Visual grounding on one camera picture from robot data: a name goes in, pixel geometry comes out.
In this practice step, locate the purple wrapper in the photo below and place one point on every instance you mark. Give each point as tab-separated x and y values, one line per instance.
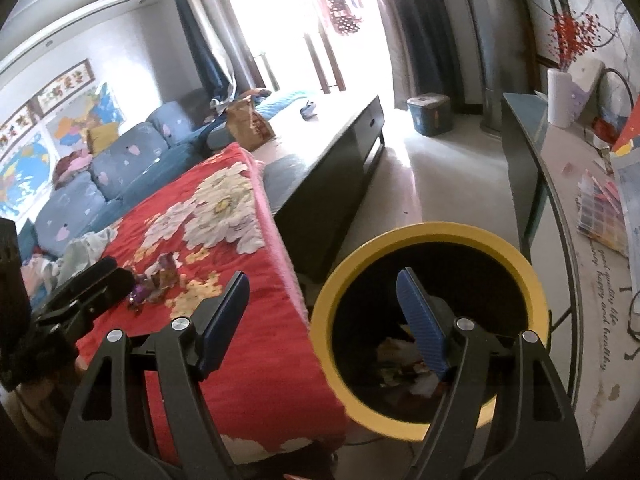
152	282

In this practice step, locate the brown paper bag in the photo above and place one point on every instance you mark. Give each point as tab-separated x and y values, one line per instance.
247	125

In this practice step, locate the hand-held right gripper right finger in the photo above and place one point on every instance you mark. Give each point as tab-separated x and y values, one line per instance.
420	320

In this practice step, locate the framed embroidery picture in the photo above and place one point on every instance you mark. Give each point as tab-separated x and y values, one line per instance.
65	82

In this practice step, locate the blue storage box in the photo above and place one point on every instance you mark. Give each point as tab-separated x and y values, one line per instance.
430	115

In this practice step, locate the red berry decoration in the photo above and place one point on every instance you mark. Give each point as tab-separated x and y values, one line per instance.
572	37

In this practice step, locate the dark window curtain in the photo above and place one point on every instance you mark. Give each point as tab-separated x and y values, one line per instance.
207	55
425	35

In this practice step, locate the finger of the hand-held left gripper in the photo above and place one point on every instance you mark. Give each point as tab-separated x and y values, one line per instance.
90	290

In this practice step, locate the black low coffee table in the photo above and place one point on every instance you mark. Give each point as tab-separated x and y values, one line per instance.
330	160

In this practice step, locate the yellow black waste bin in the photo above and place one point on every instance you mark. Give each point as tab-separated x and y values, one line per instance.
425	232

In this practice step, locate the red floral blanket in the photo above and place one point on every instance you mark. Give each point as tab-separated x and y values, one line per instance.
240	350

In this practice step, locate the pink clothes pile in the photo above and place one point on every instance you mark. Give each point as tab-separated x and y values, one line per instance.
72	170

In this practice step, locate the colourful wall map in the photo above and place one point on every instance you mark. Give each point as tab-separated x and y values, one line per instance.
65	135

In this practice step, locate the colourful paper booklet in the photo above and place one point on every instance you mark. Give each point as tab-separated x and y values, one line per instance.
602	210

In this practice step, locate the pale green cloth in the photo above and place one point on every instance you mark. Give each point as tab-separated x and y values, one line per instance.
85	252

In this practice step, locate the blue patterned sofa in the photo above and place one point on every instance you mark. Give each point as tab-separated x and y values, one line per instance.
130	165

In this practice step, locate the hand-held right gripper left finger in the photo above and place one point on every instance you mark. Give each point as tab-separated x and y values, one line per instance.
225	320

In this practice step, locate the small dark object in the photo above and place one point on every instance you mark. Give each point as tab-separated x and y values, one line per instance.
309	110

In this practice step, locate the yellow white plastic bag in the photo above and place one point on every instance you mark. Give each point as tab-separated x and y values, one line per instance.
395	355

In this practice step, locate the grey standing air conditioner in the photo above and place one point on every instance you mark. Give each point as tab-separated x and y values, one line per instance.
492	60

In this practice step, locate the yellow cushion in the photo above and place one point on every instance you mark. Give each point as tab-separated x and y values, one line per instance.
102	139

